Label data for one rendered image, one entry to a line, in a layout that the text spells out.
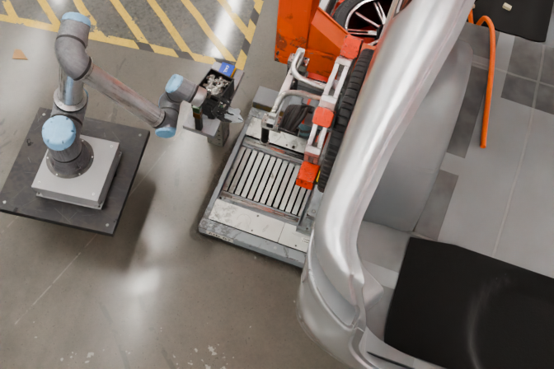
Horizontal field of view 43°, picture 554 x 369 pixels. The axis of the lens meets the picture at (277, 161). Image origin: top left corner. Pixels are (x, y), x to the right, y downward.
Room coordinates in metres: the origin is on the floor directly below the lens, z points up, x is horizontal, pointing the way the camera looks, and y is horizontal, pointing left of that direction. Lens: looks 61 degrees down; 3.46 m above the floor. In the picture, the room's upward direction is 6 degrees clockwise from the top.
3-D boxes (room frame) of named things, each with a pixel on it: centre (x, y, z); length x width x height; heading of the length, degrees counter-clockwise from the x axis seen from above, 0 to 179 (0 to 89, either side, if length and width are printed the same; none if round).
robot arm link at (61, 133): (1.59, 1.01, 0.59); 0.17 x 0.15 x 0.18; 1
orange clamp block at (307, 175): (1.38, -0.13, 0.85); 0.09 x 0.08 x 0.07; 166
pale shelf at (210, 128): (1.99, 0.35, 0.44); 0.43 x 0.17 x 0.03; 166
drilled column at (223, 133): (2.02, 0.35, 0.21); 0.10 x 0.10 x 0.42; 76
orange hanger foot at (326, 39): (2.18, -0.35, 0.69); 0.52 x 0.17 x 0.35; 76
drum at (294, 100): (1.71, -0.14, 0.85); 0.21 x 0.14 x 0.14; 76
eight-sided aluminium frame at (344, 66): (1.69, -0.20, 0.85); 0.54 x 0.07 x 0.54; 166
